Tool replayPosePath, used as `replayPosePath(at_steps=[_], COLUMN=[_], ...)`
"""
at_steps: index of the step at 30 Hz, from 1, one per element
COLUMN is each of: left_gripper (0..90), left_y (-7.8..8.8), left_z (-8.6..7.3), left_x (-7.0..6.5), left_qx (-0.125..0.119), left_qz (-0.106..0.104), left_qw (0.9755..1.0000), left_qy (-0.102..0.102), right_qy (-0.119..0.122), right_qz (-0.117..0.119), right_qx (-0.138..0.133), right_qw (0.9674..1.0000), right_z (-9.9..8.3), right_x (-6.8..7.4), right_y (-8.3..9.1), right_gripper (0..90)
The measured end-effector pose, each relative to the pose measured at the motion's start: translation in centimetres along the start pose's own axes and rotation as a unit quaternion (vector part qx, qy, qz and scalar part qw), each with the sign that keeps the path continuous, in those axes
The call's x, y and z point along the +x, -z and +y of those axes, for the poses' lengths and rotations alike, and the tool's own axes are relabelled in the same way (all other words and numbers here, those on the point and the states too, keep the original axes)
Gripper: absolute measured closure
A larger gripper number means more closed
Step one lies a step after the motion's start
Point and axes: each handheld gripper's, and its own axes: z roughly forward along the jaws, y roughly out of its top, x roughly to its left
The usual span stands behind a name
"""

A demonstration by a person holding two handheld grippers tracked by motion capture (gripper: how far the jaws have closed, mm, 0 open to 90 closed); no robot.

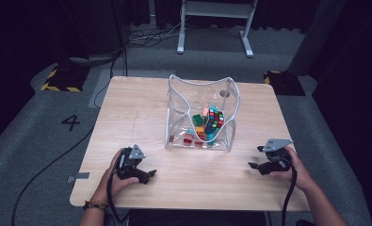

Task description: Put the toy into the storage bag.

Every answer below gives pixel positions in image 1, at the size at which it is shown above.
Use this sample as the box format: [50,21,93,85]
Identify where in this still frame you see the beaded bracelet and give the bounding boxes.
[82,201,109,212]

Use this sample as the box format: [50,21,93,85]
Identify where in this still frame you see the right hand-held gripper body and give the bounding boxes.
[259,138,295,176]

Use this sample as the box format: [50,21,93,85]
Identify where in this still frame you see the grey tape piece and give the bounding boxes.
[67,171,90,184]

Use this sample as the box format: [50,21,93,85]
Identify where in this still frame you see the person's left hand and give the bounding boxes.
[93,150,140,204]

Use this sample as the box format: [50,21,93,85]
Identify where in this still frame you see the clear plastic zipper bag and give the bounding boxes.
[164,73,242,153]

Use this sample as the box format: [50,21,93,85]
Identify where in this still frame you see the hand-held gripper black cable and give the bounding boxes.
[281,159,299,226]
[105,154,131,224]

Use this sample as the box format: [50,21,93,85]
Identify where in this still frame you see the black yellow striped base plate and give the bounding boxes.
[40,62,92,93]
[263,70,306,97]

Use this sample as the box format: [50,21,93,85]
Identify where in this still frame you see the grey upright panel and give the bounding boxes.
[286,0,347,77]

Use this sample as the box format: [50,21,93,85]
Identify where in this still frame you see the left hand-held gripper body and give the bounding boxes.
[116,144,146,181]

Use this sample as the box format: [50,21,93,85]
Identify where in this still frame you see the colourful puzzle cube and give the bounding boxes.
[203,107,225,136]

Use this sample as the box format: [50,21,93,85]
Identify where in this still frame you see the person's right hand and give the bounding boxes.
[269,146,315,193]

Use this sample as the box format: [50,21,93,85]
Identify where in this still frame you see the left hand-held gripper black cable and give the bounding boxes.
[105,154,131,224]

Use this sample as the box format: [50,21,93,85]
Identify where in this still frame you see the green building block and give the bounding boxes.
[191,113,204,127]

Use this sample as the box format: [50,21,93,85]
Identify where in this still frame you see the long black floor cable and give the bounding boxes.
[10,125,96,226]

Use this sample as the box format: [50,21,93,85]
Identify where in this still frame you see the right hand-held gripper black cable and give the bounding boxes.
[281,159,299,226]

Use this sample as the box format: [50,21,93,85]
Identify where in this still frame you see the white metal stand frame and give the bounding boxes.
[176,0,259,58]

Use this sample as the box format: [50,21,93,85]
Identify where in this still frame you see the bundle of floor cables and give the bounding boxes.
[126,18,183,49]

